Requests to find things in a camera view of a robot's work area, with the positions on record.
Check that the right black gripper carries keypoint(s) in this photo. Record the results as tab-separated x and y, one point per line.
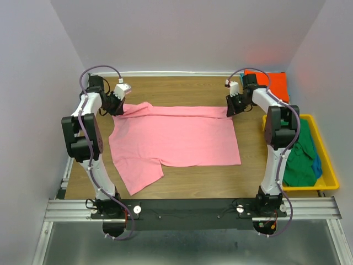
231	109

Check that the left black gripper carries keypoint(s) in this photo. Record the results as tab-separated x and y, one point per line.
118	109

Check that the pink t shirt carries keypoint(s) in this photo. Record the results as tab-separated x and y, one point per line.
147	137

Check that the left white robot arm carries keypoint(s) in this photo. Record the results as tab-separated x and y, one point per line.
85	144

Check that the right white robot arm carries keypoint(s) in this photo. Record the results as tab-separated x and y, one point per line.
281	131

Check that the folded blue t shirt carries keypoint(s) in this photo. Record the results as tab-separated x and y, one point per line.
242	79

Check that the folded orange t shirt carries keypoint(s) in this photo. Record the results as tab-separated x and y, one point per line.
278	85

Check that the green t shirt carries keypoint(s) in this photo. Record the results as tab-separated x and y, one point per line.
299	166

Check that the blue t shirt in bin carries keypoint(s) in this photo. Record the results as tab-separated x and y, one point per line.
317	164

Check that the yellow plastic bin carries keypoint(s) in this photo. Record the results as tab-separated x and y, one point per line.
328	163

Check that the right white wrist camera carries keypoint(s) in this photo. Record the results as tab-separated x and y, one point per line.
233	87

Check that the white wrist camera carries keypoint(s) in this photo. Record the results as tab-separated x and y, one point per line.
233	87
121	89

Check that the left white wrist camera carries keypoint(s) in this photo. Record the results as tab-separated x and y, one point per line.
121	89

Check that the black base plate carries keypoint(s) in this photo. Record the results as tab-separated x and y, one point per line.
129	215

